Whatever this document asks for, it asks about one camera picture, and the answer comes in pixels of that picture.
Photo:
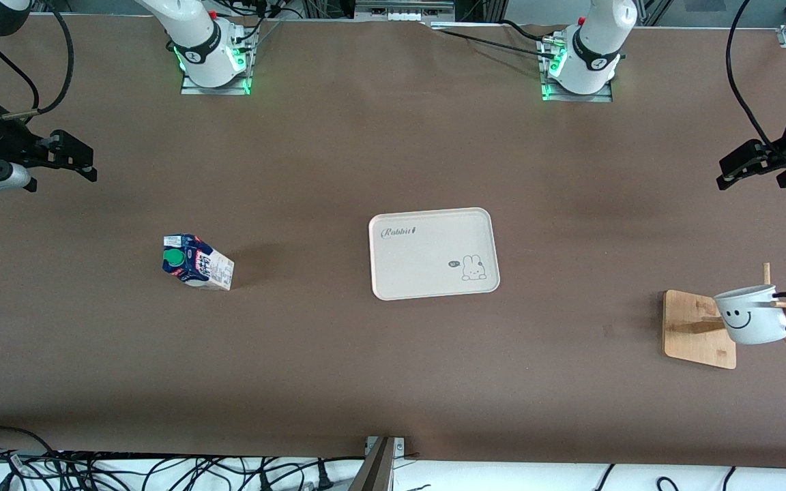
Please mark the blue milk carton green cap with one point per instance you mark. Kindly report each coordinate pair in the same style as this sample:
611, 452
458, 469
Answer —
209, 269

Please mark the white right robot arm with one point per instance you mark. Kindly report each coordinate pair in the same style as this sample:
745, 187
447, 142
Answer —
195, 41

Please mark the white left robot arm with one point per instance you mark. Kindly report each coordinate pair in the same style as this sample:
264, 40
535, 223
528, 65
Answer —
591, 41

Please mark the wooden mug rack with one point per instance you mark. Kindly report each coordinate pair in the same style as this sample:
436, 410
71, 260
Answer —
690, 334

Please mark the beige rabbit print tray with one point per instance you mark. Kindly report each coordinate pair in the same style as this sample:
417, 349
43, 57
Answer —
427, 252

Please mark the grey electronics box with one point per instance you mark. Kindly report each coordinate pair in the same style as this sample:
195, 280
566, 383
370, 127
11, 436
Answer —
403, 10

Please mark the dark metal beam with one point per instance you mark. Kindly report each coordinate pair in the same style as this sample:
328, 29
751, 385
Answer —
374, 474

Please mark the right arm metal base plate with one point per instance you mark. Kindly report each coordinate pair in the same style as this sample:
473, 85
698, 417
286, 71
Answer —
215, 90

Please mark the small metal bracket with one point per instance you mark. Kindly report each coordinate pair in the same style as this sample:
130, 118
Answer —
398, 447

